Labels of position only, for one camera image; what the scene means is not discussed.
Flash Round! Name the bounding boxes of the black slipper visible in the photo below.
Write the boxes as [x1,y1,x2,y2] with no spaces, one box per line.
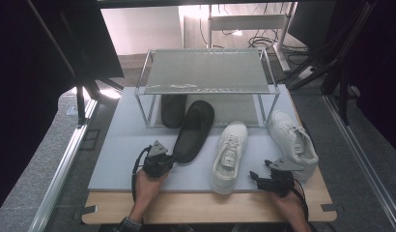
[171,100,215,164]
[160,94,188,130]

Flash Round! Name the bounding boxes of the grey mat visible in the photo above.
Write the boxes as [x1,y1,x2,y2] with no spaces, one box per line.
[88,84,304,193]

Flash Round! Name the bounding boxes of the metal shoe rack grey shelves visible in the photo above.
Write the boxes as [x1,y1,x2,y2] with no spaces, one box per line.
[133,47,281,129]

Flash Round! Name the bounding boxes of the black monitor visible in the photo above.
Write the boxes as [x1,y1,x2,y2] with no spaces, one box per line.
[287,0,337,50]

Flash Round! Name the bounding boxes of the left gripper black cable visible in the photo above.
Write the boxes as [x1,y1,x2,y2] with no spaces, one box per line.
[130,145,154,205]

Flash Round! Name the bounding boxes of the white sneaker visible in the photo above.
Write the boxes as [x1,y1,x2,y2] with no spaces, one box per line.
[211,120,249,195]
[267,110,320,182]

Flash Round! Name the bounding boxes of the aluminium rail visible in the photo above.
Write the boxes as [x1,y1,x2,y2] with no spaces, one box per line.
[27,98,99,232]
[324,95,396,232]

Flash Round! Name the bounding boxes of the black tape strip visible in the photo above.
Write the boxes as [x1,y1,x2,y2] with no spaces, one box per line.
[320,203,346,214]
[72,204,99,220]

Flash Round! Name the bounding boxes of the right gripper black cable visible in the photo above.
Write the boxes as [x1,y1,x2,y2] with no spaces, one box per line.
[292,179,310,224]

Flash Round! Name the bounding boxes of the person's left hand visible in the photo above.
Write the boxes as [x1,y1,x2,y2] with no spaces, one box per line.
[133,168,170,211]

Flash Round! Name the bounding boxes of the black metal stand bars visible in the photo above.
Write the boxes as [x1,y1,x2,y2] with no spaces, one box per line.
[284,0,378,126]

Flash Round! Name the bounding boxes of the person's right hand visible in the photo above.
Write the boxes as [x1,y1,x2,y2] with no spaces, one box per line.
[271,183,309,226]

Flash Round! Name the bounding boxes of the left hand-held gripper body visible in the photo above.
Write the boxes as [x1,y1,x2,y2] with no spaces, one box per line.
[142,139,175,179]

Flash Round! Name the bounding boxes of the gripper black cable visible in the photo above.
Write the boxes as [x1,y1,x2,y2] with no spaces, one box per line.
[130,145,154,205]
[292,179,310,224]

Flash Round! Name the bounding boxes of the white desk frame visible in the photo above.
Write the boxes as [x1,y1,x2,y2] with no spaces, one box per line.
[207,2,298,73]

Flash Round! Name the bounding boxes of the black floor cable bundle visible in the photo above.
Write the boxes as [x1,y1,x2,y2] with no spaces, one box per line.
[247,34,310,58]

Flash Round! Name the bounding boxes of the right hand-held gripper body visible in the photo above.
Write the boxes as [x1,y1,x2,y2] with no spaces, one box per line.
[257,157,305,197]

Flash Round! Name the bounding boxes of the black tripod stand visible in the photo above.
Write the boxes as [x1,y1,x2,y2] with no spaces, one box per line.
[74,76,125,128]

